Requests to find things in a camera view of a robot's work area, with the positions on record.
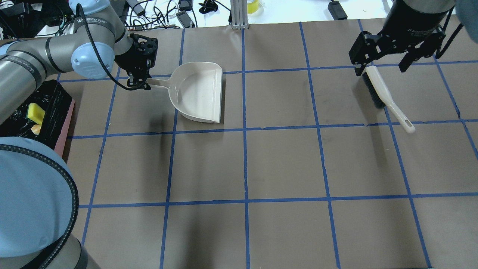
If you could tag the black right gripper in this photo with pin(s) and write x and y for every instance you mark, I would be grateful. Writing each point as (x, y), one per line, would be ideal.
(410, 23)

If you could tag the yellow sponge piece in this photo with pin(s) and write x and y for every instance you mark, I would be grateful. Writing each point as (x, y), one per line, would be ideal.
(35, 113)

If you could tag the pale yellow foam piece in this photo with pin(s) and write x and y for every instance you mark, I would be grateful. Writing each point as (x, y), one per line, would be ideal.
(36, 129)

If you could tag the yellow tape roll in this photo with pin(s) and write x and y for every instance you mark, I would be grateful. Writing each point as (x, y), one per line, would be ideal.
(253, 6)

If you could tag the beige plastic dustpan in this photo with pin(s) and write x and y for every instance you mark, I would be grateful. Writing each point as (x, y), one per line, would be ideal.
(195, 90)

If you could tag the black webcam clamp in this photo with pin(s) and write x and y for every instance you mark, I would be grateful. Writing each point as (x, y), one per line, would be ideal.
(208, 6)

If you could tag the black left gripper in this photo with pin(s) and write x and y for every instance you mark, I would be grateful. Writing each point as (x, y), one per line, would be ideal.
(129, 59)

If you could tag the black adapter upper table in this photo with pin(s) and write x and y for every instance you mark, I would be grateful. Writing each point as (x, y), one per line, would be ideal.
(185, 20)

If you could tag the aluminium frame post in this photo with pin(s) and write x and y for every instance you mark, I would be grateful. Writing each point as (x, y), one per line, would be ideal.
(239, 15)

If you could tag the black lined trash bin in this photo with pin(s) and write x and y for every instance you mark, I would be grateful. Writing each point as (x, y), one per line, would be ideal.
(45, 116)

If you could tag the black power adapter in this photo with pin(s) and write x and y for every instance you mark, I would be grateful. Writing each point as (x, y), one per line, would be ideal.
(336, 10)

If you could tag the beige hand brush black bristles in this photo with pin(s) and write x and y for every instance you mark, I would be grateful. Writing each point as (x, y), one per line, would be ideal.
(381, 97)

